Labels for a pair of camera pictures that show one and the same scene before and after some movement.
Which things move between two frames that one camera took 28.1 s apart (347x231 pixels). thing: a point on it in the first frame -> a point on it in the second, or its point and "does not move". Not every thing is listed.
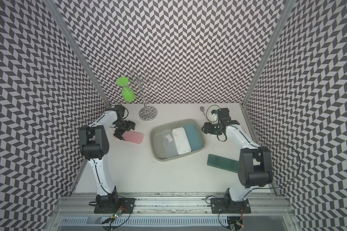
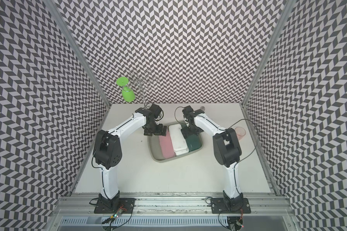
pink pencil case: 135,136 -> 166,145
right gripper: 207,126 -> 189,133
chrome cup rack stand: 146,113 does not move
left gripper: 130,124 -> 159,132
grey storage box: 172,140 does not move
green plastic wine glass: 127,95 does not move
